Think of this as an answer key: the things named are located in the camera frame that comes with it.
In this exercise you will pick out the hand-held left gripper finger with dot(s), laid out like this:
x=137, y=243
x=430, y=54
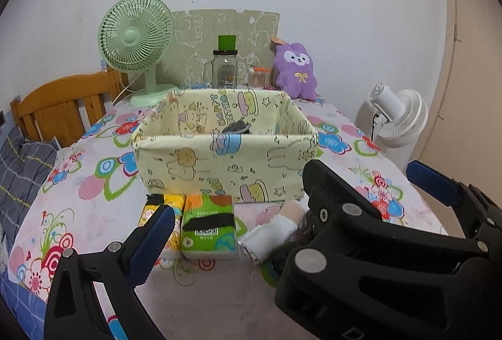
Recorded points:
x=151, y=242

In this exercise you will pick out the glass mug jar green lid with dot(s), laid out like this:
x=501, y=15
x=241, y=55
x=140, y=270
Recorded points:
x=225, y=69

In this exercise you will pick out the wooden headboard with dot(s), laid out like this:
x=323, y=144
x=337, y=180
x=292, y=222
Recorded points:
x=51, y=108

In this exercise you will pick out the green desk fan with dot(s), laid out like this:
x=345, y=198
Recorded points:
x=133, y=36

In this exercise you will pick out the white sock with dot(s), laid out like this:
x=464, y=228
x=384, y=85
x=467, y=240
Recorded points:
x=266, y=238

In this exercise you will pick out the yellow cartoon fabric storage box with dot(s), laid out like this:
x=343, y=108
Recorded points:
x=188, y=163

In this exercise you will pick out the pink sock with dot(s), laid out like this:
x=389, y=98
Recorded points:
x=292, y=210

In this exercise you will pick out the black sock roll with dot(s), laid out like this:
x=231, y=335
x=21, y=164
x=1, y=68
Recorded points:
x=237, y=127

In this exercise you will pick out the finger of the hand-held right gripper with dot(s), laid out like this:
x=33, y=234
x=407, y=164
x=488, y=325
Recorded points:
x=431, y=183
x=333, y=238

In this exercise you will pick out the purple plush bunny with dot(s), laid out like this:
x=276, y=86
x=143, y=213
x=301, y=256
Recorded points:
x=296, y=77

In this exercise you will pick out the green tissue pack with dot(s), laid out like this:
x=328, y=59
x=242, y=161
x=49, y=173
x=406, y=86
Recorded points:
x=208, y=242

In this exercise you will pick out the white standing fan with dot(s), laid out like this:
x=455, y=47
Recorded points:
x=408, y=116

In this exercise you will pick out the grey sock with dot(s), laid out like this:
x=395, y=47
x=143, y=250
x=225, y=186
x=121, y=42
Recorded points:
x=300, y=236

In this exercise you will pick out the blue bed sheet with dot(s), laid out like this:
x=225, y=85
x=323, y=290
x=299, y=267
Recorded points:
x=15, y=297

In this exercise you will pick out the green patterned board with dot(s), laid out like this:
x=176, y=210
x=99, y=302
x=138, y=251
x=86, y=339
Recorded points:
x=188, y=30

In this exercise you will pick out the grey plaid pillow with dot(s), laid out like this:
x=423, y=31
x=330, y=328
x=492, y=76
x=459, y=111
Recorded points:
x=23, y=175

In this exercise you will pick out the cotton swab jar orange lid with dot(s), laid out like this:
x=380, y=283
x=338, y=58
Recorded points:
x=259, y=79

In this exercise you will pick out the yellow cartoon tissue pack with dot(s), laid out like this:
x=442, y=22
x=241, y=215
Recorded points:
x=174, y=206

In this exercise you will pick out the beige door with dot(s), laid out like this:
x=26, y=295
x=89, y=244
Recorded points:
x=478, y=69

